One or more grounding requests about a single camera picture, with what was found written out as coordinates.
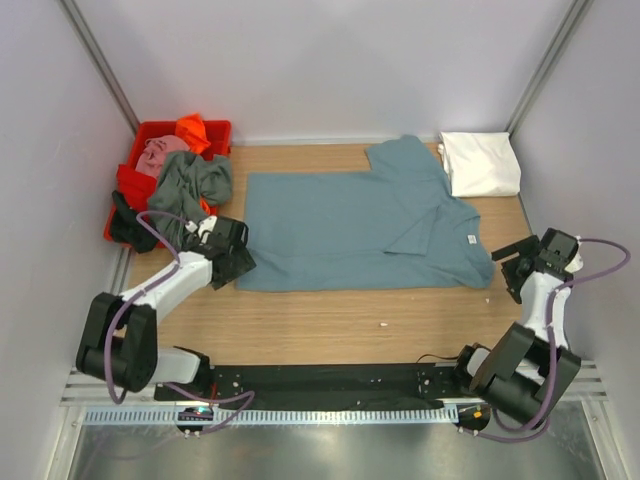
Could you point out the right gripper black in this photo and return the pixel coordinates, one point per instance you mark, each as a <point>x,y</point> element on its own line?
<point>511,281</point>

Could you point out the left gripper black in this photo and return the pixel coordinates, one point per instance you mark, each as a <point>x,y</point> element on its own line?
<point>243,264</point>

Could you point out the blue-grey t-shirt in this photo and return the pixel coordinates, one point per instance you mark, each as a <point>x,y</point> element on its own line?
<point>394,226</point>

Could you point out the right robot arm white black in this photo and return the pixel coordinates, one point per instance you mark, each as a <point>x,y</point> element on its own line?
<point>531,366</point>

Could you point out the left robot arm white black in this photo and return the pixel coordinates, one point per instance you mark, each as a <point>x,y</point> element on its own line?
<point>119,344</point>

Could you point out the dark grey t-shirt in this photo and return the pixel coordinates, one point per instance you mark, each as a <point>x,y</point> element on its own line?
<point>186,180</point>

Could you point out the folded white t-shirt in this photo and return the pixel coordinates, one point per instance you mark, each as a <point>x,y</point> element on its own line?
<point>480,164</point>

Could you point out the black t-shirt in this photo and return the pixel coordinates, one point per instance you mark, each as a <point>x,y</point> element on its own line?
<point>125,229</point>

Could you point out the red t-shirt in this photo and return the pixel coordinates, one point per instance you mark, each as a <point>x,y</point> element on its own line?
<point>136,187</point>

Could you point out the red plastic bin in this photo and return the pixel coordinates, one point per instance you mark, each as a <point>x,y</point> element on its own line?
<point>218,133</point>

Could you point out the pink t-shirt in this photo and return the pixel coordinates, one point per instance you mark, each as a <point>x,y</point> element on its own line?
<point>155,152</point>

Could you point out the orange t-shirt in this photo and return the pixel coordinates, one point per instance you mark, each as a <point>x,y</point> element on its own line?
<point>192,130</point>

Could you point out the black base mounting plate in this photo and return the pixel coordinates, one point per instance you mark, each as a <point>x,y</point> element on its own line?
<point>336,388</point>

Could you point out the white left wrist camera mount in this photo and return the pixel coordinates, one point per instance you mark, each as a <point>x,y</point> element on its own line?
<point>202,229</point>

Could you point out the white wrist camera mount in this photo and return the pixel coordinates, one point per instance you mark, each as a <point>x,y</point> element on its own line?
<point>576,262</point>
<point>202,229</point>

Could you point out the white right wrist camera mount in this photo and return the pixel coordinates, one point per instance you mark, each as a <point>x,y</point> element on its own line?
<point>576,262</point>

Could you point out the grey slotted cable duct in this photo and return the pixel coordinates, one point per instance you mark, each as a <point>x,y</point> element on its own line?
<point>200,416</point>

